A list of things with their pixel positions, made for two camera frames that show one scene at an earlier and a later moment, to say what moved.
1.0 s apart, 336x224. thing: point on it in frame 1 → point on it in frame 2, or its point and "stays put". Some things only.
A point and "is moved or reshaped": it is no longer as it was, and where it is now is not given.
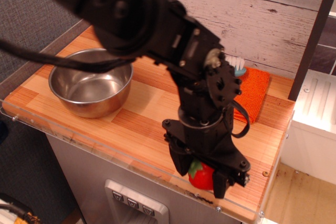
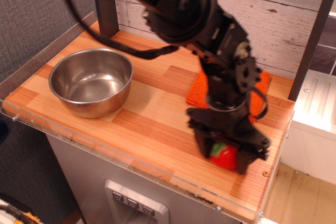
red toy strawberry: [201, 174] is moved or reshaped
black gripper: [206, 135] → [226, 119]
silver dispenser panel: [129, 206] stays put
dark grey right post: [311, 46] stays put
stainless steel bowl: [92, 95] stays put
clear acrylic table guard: [138, 164] stays put
